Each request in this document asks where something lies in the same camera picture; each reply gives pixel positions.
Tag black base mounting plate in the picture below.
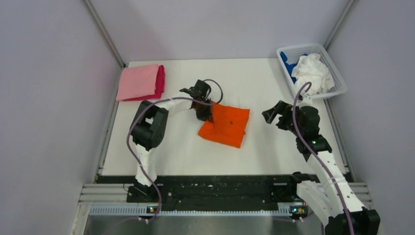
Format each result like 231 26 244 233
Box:
97 172 320 213

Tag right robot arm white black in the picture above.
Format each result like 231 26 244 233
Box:
262 100 380 235

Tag white slotted cable duct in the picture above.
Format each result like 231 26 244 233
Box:
89 202 306 217

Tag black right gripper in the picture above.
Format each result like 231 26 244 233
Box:
263 100 304 138

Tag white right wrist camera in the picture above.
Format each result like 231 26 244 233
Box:
297 95 313 108

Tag blue t shirt in basket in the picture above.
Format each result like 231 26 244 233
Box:
279 51 299 84

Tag crimson folded t shirt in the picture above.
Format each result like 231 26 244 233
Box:
124 65 165 101

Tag pink folded t shirt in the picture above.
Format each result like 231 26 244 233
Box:
116 64 159 101

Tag white plastic basket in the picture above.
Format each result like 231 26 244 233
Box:
276 43 347 99

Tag orange t shirt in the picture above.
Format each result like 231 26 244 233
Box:
198 104 250 148

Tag white crumpled t shirt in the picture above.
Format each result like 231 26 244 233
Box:
291 53 335 95

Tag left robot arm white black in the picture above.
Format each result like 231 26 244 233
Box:
126 79 217 203

